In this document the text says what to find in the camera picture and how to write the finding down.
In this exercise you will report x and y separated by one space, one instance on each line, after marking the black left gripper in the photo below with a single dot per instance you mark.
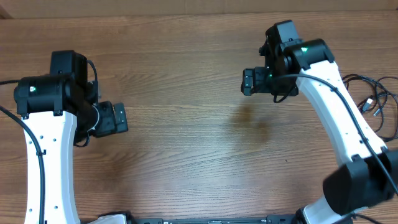
110 125

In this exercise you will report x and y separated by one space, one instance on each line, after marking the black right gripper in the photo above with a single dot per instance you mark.
259 73

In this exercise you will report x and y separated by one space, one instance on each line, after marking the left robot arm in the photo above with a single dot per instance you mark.
59 111

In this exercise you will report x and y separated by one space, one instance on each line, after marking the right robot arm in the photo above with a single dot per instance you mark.
367 169

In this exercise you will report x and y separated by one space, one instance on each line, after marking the brown cardboard back panel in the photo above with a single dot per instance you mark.
31 9

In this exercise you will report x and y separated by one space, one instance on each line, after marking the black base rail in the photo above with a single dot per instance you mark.
127 217

